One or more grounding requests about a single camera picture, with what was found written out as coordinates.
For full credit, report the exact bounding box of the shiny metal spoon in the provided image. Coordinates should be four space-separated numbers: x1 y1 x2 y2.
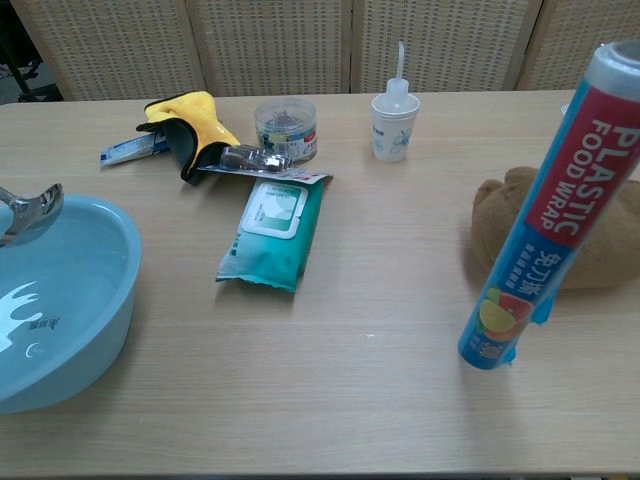
0 182 65 249

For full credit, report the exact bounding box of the light blue plastic basin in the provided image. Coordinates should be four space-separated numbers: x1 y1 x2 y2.
0 194 143 416

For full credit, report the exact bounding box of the teal wet wipes pack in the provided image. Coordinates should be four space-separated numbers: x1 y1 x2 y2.
215 174 331 294

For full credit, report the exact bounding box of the clear blister pack with card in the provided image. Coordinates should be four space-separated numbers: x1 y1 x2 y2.
197 144 335 184

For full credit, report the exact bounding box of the clear round box of clips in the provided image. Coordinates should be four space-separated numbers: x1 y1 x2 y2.
254 97 320 164

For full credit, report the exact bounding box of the white squeeze bottle with spout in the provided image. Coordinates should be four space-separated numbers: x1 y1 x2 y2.
370 41 422 163

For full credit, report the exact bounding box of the yellow and black cloth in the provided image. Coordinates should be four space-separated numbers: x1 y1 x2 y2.
135 90 242 187

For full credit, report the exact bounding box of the woven rattan folding screen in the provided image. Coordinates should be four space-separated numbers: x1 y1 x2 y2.
10 0 640 102

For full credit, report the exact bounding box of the blue plastic food wrap roll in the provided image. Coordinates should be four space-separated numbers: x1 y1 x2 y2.
457 41 640 374

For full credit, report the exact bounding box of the brown plush toy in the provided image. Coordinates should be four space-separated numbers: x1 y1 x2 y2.
472 166 640 291

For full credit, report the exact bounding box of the black stand with legs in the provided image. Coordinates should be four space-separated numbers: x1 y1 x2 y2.
0 29 44 104

